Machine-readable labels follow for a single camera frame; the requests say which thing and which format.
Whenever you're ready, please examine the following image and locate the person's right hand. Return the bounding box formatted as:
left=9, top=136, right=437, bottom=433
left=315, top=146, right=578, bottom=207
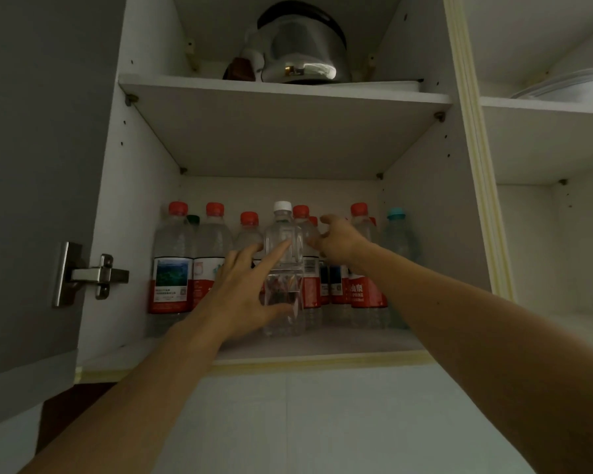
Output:
left=306, top=214, right=372, bottom=266

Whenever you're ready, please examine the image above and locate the person's left hand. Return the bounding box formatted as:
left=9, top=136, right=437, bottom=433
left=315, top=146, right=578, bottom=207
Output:
left=189, top=240, right=296, bottom=342

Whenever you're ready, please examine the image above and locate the teal-cap water bottle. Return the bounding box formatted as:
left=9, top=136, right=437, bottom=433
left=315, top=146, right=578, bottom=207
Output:
left=380, top=207, right=421, bottom=331

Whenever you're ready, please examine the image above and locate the white-cap clear bottle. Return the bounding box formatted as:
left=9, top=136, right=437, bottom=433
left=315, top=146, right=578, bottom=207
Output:
left=262, top=200, right=306, bottom=337

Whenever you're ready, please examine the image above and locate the group of bottles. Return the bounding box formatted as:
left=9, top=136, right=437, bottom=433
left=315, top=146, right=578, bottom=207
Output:
left=148, top=201, right=391, bottom=331

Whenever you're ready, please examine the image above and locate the white wall cabinet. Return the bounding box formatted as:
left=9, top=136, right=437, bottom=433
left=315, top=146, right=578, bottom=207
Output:
left=76, top=0, right=593, bottom=386

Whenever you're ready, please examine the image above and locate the person's left forearm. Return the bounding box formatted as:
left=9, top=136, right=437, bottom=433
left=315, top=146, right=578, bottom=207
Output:
left=19, top=315, right=223, bottom=474

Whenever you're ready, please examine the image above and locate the person's right forearm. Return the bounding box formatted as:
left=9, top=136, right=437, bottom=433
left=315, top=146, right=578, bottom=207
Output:
left=355, top=241, right=593, bottom=474

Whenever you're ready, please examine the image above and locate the cupboard door hinge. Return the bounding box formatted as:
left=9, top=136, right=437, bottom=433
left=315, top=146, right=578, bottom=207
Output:
left=53, top=241, right=130, bottom=308

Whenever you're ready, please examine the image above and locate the dark brown bowl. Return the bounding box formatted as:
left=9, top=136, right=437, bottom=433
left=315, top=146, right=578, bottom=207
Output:
left=222, top=56, right=256, bottom=82

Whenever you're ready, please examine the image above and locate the white plastic basin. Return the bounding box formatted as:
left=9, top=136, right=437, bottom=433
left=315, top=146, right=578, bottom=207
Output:
left=511, top=65, right=593, bottom=102

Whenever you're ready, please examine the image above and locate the grey wall cabinet door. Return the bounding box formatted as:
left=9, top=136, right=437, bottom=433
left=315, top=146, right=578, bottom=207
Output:
left=0, top=0, right=127, bottom=433

